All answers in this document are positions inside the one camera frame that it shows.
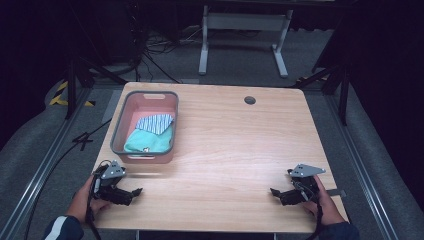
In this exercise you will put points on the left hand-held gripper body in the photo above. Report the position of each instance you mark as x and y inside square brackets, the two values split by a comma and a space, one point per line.
[111, 173]

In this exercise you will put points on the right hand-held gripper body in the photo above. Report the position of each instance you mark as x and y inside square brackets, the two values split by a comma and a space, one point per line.
[305, 186]

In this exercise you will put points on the person's right hand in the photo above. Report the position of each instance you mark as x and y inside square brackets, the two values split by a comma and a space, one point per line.
[325, 206]

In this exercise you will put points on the person's left hand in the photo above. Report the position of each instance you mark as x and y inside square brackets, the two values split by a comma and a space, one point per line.
[81, 201]

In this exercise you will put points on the grey tape strip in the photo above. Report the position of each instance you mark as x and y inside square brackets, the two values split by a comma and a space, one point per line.
[336, 192]

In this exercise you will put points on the teal green cloth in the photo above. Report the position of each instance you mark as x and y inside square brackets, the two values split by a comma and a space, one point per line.
[146, 141]

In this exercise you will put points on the blue white striped cloth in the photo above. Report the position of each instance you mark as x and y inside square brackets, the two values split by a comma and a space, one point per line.
[155, 123]

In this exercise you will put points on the pink basket with grey rim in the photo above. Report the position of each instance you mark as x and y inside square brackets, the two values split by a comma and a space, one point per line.
[133, 106]

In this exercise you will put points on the black tripod stand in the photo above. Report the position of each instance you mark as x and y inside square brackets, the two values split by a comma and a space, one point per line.
[71, 86]
[343, 93]

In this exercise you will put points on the aluminium floor rail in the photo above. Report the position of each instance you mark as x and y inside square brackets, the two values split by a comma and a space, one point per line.
[363, 173]
[40, 173]

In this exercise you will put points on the white metal desk frame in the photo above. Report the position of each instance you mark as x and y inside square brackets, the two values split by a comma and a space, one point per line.
[245, 22]

